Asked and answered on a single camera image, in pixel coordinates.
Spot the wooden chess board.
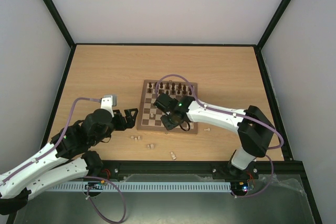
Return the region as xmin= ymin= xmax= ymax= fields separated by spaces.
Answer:
xmin=136 ymin=80 xmax=198 ymax=134

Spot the white slotted cable duct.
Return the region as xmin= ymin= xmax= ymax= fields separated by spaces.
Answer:
xmin=48 ymin=182 xmax=232 ymax=193

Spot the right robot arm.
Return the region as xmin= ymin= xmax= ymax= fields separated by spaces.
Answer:
xmin=154 ymin=93 xmax=274 ymax=178

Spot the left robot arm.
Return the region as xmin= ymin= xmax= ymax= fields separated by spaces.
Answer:
xmin=1 ymin=108 xmax=138 ymax=215

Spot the lying light chess piece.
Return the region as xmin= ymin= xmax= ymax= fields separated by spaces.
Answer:
xmin=170 ymin=152 xmax=176 ymax=160

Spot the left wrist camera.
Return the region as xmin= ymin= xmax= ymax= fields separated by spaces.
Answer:
xmin=100 ymin=94 xmax=117 ymax=117

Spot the black aluminium frame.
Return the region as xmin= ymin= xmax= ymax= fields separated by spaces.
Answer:
xmin=41 ymin=0 xmax=322 ymax=223

